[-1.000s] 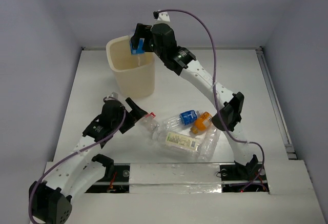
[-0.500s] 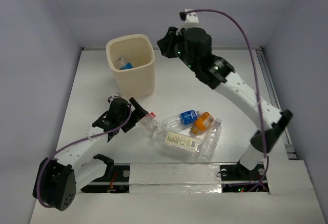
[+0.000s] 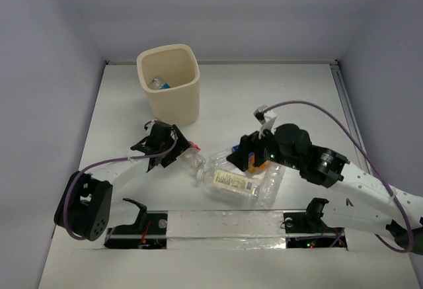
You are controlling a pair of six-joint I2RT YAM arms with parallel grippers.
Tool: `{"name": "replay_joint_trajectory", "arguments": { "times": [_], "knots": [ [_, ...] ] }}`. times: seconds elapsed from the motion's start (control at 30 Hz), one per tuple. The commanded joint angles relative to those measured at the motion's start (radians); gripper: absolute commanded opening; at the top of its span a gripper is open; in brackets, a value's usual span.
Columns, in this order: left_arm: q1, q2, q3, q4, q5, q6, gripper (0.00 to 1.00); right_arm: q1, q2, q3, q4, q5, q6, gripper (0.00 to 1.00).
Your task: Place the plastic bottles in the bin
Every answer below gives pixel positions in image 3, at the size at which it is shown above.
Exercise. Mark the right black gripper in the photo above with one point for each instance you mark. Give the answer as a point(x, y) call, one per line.
point(246, 143)

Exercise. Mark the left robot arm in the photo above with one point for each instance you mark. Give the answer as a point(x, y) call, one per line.
point(84, 208)

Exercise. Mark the crushed clear bottle white cap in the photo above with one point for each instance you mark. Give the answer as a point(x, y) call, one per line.
point(270, 186)

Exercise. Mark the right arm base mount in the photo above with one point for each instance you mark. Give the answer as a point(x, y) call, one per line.
point(306, 229)

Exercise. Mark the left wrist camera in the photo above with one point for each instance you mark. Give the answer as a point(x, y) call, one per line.
point(148, 125)

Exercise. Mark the aluminium table edge rail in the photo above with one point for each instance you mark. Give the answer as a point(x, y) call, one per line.
point(345, 103)

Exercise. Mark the clear bottle red cap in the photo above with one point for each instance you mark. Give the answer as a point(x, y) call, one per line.
point(193, 158)

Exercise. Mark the beige plastic waste bin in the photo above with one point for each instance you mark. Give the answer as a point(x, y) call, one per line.
point(177, 65)

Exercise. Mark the large bottle yellow label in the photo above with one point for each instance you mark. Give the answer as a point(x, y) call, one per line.
point(228, 187)

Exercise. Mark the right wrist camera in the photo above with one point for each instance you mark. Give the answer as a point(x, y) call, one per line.
point(266, 117)

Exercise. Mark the clear bottle blue cap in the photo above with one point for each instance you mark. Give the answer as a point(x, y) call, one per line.
point(158, 83)

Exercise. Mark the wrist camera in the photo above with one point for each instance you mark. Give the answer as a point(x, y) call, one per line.
point(148, 125)
point(266, 117)

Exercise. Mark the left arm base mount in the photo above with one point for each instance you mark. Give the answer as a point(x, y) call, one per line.
point(149, 230)

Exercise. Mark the orange juice bottle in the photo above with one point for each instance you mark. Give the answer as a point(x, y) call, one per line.
point(255, 169)

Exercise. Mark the silver foil tape strip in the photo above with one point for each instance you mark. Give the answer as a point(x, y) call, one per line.
point(225, 230)

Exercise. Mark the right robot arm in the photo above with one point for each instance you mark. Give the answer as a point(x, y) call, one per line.
point(393, 213)

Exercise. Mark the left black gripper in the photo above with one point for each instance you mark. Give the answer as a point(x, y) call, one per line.
point(174, 147)

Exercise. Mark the clear bottle blue label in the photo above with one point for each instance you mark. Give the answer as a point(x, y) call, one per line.
point(219, 159)

